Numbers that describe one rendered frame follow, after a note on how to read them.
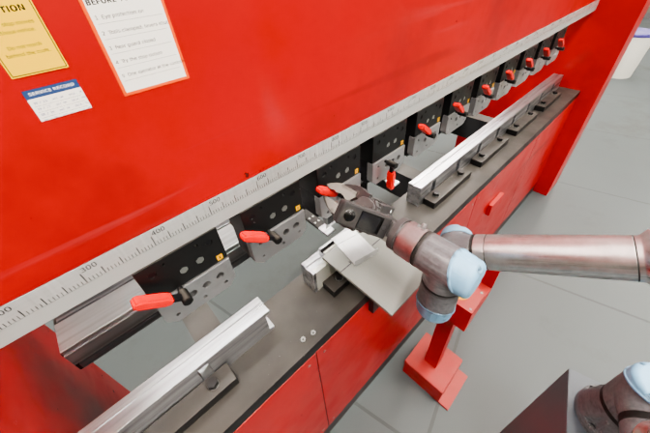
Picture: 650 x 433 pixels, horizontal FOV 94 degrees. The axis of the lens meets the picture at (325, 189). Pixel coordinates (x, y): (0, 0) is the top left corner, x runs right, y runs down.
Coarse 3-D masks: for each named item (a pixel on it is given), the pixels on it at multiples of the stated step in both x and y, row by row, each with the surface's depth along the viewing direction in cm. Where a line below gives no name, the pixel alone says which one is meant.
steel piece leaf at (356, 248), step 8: (352, 240) 97; (360, 240) 96; (344, 248) 94; (352, 248) 94; (360, 248) 94; (368, 248) 93; (376, 248) 91; (352, 256) 91; (360, 256) 91; (368, 256) 90
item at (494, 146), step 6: (504, 138) 157; (492, 144) 153; (498, 144) 153; (504, 144) 155; (486, 150) 150; (492, 150) 149; (498, 150) 152; (474, 156) 146; (486, 156) 146; (492, 156) 149; (474, 162) 145; (480, 162) 142
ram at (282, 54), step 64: (64, 0) 31; (192, 0) 39; (256, 0) 44; (320, 0) 51; (384, 0) 61; (448, 0) 76; (512, 0) 100; (576, 0) 149; (0, 64) 30; (192, 64) 42; (256, 64) 48; (320, 64) 57; (384, 64) 70; (448, 64) 90; (0, 128) 32; (64, 128) 35; (128, 128) 40; (192, 128) 46; (256, 128) 53; (320, 128) 64; (384, 128) 81; (0, 192) 34; (64, 192) 38; (128, 192) 43; (192, 192) 50; (256, 192) 60; (0, 256) 36; (64, 256) 41
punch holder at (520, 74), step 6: (528, 48) 131; (534, 48) 136; (522, 54) 131; (528, 54) 134; (534, 54) 139; (522, 60) 132; (522, 66) 135; (516, 72) 136; (522, 72) 138; (528, 72) 144; (516, 78) 137; (522, 78) 142; (516, 84) 139
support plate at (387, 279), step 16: (368, 240) 96; (336, 256) 92; (384, 256) 91; (352, 272) 87; (368, 272) 87; (384, 272) 87; (400, 272) 86; (416, 272) 86; (368, 288) 83; (384, 288) 83; (400, 288) 82; (416, 288) 82; (384, 304) 79; (400, 304) 79
